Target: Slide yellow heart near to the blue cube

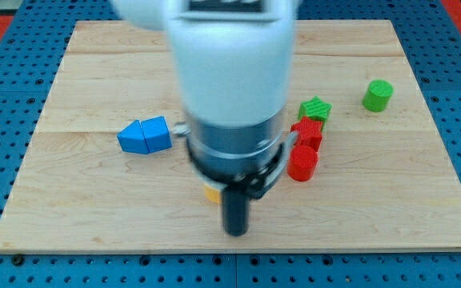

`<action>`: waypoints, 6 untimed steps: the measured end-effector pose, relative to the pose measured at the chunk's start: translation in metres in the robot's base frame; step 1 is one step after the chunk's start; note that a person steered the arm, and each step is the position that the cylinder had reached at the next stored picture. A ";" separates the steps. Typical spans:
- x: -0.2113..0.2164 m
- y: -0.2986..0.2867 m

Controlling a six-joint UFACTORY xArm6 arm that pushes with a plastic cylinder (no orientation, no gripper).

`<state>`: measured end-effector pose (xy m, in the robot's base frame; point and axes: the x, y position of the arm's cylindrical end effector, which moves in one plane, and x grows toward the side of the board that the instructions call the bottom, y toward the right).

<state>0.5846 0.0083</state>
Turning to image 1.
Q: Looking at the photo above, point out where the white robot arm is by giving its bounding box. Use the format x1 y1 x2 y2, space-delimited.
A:
112 0 299 236

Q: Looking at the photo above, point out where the blue triangular block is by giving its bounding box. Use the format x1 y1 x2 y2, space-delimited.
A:
117 120 150 154

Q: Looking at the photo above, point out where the red cylinder block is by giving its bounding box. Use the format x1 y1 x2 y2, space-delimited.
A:
287 145 319 182

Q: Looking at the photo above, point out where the wooden board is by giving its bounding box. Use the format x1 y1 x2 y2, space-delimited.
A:
0 20 461 254

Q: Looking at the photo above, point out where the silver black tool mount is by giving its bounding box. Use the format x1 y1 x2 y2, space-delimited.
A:
171 111 298 199

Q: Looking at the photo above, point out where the yellow heart block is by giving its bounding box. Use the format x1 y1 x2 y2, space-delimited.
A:
203 184 222 204

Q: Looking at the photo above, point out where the red star block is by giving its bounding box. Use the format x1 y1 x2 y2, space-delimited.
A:
291 116 323 152

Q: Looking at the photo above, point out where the green cylinder block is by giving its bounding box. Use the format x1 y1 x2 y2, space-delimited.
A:
362 79 394 112

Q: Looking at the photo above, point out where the green star block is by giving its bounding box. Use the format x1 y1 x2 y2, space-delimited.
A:
297 96 332 128

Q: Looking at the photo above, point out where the blue cube block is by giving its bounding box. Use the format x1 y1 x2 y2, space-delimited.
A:
141 116 172 154

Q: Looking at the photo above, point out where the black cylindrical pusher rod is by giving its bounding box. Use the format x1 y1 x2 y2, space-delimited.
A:
221 186 250 237

